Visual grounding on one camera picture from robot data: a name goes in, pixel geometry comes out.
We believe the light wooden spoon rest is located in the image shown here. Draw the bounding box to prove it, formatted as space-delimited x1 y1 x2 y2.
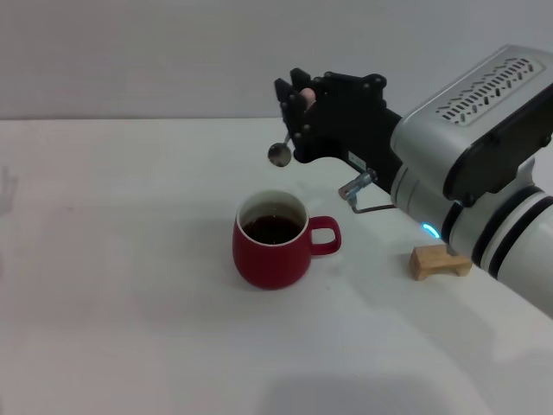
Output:
409 244 473 281

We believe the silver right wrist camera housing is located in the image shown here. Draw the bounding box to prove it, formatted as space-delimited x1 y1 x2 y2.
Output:
391 44 553 205

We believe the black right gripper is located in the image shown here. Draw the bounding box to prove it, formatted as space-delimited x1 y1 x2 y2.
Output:
274 67 405 196

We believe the pink handled metal spoon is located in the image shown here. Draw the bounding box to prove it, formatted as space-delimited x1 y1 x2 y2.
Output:
267 87 316 169

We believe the red ceramic mug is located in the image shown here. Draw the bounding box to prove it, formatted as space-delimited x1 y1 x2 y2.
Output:
232 188 342 291

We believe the dark brown coffee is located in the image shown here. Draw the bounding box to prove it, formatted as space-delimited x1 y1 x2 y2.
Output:
240 214 303 246

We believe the grey right wrist cable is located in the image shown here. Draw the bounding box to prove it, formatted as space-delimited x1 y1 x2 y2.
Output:
338 169 397 215

